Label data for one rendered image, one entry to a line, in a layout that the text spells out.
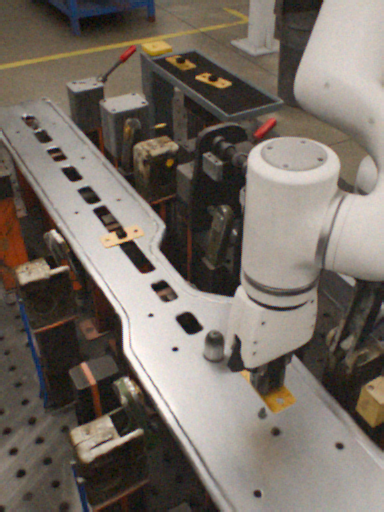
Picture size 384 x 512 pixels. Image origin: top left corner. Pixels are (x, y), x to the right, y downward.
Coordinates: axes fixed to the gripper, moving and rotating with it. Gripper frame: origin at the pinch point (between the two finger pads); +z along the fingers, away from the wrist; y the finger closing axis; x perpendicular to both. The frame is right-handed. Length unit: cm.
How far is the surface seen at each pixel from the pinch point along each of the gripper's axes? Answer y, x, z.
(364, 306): -15.1, 0.2, -4.5
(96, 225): 3, -53, 9
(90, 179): -3, -69, 9
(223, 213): -13.7, -32.0, -0.5
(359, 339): -13.8, 1.7, -0.3
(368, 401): -10.8, 7.7, 4.2
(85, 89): -16, -102, 3
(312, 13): -207, -235, 48
